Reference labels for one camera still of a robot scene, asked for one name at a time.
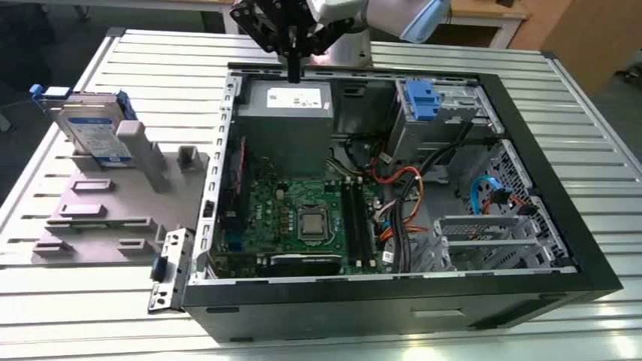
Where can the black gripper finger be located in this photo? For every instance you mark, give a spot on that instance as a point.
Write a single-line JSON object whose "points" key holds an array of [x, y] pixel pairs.
{"points": [[326, 37], [264, 34]]}

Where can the hard disk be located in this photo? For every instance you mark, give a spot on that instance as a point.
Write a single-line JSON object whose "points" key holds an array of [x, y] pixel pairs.
{"points": [[93, 135]]}

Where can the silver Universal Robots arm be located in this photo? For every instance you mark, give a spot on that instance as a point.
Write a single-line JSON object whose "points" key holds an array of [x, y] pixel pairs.
{"points": [[352, 49]]}

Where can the metal disk bay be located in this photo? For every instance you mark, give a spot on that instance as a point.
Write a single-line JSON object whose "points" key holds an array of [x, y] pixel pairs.
{"points": [[481, 222]]}

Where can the blue plastic drive latch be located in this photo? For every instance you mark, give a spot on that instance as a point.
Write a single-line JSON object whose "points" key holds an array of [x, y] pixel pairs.
{"points": [[424, 99]]}

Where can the grey power supply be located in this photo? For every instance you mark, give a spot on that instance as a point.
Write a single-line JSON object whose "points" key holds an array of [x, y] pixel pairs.
{"points": [[281, 143]]}

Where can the grey metal drive cage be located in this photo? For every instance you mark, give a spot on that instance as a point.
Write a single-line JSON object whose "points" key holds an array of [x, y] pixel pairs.
{"points": [[417, 135]]}

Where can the wooden desk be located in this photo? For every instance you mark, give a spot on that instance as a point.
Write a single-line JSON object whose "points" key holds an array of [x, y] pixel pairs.
{"points": [[502, 16]]}

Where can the black case fan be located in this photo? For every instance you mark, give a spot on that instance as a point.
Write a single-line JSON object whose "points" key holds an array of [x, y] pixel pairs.
{"points": [[233, 195]]}

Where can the green motherboard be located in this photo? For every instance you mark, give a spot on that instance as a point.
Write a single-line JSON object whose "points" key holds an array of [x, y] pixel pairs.
{"points": [[273, 210]]}

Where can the black RAM slot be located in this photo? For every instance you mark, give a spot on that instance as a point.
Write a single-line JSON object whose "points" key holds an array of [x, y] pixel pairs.
{"points": [[353, 222], [365, 222]]}

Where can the silver CPU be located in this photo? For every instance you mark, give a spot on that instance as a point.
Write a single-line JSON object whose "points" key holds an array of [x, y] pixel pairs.
{"points": [[314, 225]]}

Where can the CPU socket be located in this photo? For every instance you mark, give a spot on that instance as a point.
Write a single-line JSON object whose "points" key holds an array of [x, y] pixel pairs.
{"points": [[300, 225]]}

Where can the grey parts rack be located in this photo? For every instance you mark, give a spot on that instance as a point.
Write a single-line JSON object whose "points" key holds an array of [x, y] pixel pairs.
{"points": [[126, 203]]}

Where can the wooden cabinet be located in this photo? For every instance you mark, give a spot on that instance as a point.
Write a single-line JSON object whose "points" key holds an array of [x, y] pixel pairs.
{"points": [[592, 37]]}

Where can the blue board connector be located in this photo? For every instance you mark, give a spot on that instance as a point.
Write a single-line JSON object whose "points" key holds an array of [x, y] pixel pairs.
{"points": [[236, 240]]}

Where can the black graphics card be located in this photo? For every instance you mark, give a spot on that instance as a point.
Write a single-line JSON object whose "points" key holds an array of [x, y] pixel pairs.
{"points": [[301, 263]]}

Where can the black open PC case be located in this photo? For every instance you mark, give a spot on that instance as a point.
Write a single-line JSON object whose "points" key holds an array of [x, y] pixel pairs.
{"points": [[352, 308]]}

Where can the white frame desk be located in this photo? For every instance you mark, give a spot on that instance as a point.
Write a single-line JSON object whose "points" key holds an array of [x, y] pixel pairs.
{"points": [[150, 3]]}

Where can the metal bracket with blue tab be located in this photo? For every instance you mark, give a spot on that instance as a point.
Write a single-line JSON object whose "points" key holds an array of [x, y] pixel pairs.
{"points": [[175, 244]]}

